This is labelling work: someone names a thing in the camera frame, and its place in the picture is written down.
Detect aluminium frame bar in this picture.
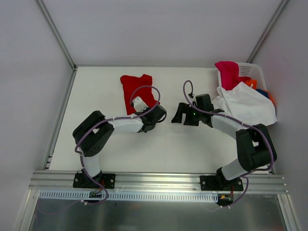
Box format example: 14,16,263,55
40,67,78,170
75,64,216,68

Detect orange t shirt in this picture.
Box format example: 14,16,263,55
244,79,275,104

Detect white slotted cable duct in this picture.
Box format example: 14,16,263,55
39,190,218,203

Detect right aluminium frame post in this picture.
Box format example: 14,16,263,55
246,0,291,63

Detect red t shirt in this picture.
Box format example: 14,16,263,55
120,74,156,115

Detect aluminium frame post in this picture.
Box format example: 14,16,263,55
35,0,77,71
246,0,291,63

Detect aluminium mounting rail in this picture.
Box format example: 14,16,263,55
29,170,289,194

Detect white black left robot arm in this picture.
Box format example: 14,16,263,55
73,104,167,189

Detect left aluminium frame post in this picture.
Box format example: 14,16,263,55
35,0,77,71

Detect left aluminium frame bar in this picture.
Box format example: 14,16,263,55
40,67,78,170

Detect white t shirt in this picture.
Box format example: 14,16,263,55
212,82,277,126

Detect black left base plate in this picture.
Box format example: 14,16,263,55
73,172,116,189

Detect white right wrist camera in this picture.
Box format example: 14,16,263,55
188,92,196,102

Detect white plastic basket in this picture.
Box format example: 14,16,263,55
218,63,268,91

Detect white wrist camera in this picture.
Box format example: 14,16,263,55
188,92,196,102
132,96,148,113

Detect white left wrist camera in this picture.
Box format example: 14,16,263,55
132,96,148,113

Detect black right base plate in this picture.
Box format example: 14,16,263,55
200,176,244,192

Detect rear aluminium frame bar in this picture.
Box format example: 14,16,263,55
75,64,216,68

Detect magenta t shirt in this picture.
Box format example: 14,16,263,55
215,61,251,90

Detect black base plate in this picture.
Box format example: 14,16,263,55
73,172,116,189
200,176,244,192

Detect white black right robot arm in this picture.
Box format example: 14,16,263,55
171,94,277,192

